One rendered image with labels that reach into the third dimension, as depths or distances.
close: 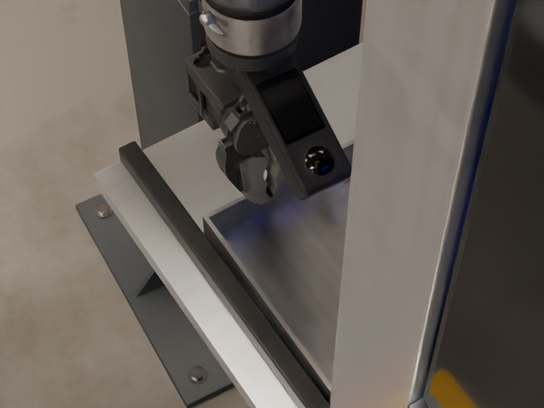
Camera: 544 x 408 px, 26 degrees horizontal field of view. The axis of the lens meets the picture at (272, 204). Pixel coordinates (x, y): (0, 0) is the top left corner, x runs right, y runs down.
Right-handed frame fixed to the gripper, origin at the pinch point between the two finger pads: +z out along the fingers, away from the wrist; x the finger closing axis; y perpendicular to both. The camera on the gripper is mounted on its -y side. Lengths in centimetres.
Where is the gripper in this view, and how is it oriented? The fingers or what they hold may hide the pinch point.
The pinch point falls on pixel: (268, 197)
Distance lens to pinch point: 105.5
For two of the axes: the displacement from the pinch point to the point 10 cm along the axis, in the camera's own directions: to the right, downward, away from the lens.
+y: -5.4, -6.8, 4.9
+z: 0.0, 5.8, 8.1
